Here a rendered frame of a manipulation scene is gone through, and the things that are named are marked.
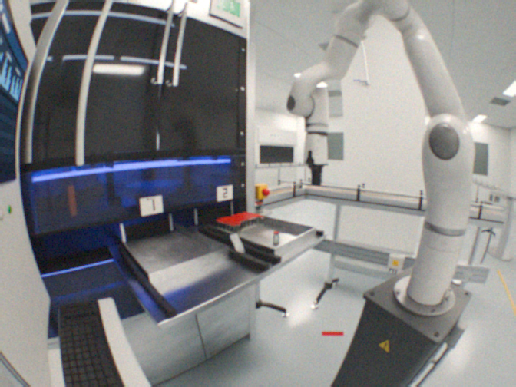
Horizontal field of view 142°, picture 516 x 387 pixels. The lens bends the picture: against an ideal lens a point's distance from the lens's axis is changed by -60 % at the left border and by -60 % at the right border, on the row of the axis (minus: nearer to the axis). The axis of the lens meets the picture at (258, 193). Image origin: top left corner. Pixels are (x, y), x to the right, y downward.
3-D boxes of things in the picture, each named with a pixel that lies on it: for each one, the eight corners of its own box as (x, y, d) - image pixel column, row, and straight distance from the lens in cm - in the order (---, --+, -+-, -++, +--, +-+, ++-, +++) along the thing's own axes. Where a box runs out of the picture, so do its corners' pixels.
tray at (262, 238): (206, 233, 90) (206, 224, 89) (252, 219, 106) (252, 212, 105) (274, 259, 66) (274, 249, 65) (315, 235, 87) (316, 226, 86)
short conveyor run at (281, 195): (243, 219, 119) (242, 190, 116) (224, 213, 131) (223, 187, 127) (306, 200, 173) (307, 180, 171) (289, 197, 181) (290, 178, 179)
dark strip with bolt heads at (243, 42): (238, 194, 103) (239, 37, 118) (245, 193, 106) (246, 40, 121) (239, 195, 102) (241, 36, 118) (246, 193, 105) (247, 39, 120)
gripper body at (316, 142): (313, 133, 82) (313, 163, 82) (299, 130, 73) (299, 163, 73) (332, 133, 79) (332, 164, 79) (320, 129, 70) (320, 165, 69)
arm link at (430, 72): (429, 178, 50) (442, 176, 66) (477, 172, 48) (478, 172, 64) (368, 1, 71) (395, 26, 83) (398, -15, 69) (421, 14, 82)
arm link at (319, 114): (314, 122, 70) (333, 125, 76) (312, 82, 73) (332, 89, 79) (297, 124, 76) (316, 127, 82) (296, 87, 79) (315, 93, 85)
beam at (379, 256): (305, 247, 189) (305, 233, 184) (309, 244, 195) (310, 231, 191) (484, 283, 186) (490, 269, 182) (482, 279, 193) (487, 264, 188)
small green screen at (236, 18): (209, 14, 110) (213, -13, 124) (242, 28, 121) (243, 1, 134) (210, 13, 110) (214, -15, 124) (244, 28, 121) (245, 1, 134)
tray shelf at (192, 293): (108, 251, 87) (107, 246, 87) (242, 216, 117) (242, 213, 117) (160, 330, 47) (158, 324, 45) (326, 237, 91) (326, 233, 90)
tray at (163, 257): (119, 243, 87) (117, 235, 86) (176, 229, 95) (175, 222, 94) (151, 286, 57) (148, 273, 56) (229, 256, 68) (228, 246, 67)
